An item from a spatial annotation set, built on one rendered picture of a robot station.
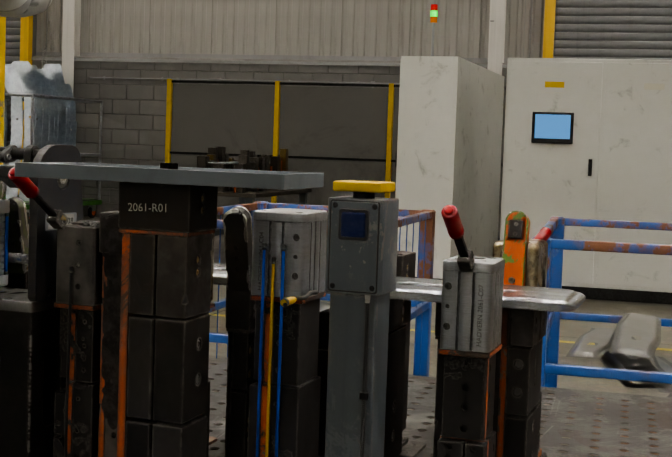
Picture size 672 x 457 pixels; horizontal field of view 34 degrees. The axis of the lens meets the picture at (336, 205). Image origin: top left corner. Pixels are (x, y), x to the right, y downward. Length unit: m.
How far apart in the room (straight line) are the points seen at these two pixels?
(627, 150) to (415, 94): 1.83
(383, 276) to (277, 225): 0.25
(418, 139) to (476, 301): 8.19
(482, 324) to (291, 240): 0.28
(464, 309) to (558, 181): 8.06
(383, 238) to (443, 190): 8.26
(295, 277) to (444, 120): 8.08
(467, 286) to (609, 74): 8.10
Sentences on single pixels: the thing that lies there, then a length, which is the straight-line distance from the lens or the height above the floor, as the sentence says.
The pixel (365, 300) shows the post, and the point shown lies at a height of 1.02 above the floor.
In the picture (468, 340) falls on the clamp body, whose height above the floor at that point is 0.96.
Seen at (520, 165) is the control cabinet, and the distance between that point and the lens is 9.50.
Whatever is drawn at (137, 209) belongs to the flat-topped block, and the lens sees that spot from 1.40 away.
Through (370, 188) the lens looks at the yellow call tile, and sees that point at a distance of 1.29.
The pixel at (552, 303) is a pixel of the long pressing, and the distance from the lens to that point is 1.53.
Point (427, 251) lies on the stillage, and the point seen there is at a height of 0.78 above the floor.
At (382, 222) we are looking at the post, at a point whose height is 1.11.
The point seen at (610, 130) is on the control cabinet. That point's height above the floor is 1.41.
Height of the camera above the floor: 1.20
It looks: 3 degrees down
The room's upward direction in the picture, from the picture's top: 2 degrees clockwise
